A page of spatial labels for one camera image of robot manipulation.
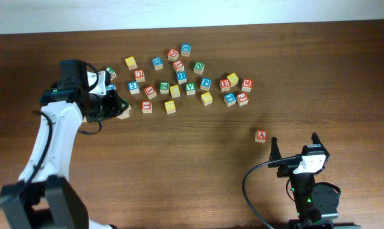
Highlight blue D block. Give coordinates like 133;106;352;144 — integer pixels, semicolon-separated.
151;57;163;71

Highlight blue H block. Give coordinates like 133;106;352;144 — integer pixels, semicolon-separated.
176;71;187;85

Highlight red I block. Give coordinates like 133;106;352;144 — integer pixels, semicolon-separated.
141;101;152;114

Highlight blue P block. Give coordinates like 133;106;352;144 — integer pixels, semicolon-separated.
200;78;212;91

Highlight green R block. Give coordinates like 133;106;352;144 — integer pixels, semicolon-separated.
116;100;131;120

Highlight green N block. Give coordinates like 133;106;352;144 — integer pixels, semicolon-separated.
193;62;205;75

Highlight yellow block top left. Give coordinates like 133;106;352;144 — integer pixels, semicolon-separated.
125;56;137;71

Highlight yellow S block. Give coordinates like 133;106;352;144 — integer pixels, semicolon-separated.
201;92;213;106
164;101;176;114

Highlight blue 5 block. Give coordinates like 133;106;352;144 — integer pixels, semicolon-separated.
128;81;140;95

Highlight yellow block near E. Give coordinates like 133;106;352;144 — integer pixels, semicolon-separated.
227;73;239;87

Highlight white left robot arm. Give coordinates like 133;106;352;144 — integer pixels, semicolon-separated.
0;80;128;228

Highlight yellow block centre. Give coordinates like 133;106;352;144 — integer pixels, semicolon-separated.
169;85;180;98

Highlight red C block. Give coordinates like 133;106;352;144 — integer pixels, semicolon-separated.
167;48;179;62

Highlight red U block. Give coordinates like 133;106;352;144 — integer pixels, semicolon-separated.
134;69;145;82

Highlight red Y block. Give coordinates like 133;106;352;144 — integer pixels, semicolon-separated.
144;85;157;100

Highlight green J block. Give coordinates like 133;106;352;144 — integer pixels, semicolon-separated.
106;66;117;81

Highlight green Z block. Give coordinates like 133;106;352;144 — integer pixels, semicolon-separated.
159;81;170;94

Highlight blue T block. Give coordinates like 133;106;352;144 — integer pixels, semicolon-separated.
224;93;237;106

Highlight red E block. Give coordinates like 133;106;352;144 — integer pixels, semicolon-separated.
219;79;231;92

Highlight red A block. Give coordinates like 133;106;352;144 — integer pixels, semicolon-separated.
255;130;267;143

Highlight green V block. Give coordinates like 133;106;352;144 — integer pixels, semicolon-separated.
186;83;196;95

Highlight red X block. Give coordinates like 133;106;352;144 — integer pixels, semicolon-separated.
173;60;185;73

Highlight blue X block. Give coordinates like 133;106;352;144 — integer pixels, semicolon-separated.
181;43;191;57

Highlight red M block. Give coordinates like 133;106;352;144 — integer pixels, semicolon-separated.
242;79;253;92

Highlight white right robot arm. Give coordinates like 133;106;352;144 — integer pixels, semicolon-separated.
269;132;341;228

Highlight red 3 block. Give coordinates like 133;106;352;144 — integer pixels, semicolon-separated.
237;92;249;106

